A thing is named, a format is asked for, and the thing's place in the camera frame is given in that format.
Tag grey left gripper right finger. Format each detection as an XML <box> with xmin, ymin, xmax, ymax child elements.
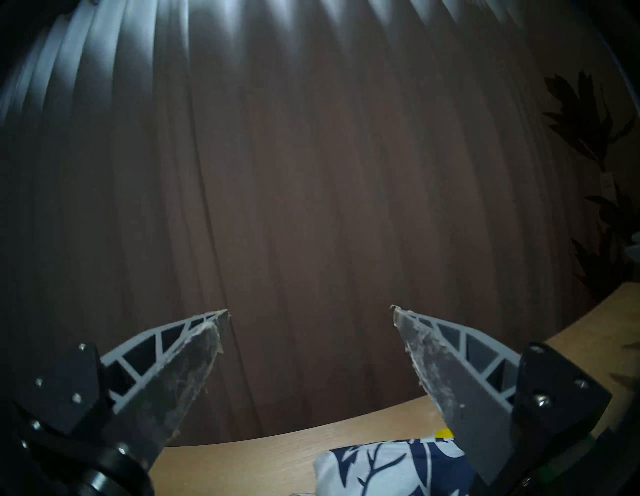
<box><xmin>390</xmin><ymin>304</ymin><xmax>614</xmax><ymax>486</ymax></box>

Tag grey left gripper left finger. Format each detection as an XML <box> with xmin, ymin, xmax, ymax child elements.
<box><xmin>12</xmin><ymin>308</ymin><xmax>231</xmax><ymax>468</ymax></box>

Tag floral print shorts with drawstring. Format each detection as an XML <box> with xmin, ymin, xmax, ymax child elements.
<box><xmin>313</xmin><ymin>434</ymin><xmax>475</xmax><ymax>496</ymax></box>

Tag tall dark leafy plant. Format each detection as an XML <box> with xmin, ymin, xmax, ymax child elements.
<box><xmin>542</xmin><ymin>70</ymin><xmax>640</xmax><ymax>303</ymax></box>

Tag long beige curtain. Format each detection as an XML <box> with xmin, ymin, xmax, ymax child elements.
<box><xmin>0</xmin><ymin>0</ymin><xmax>621</xmax><ymax>446</ymax></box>

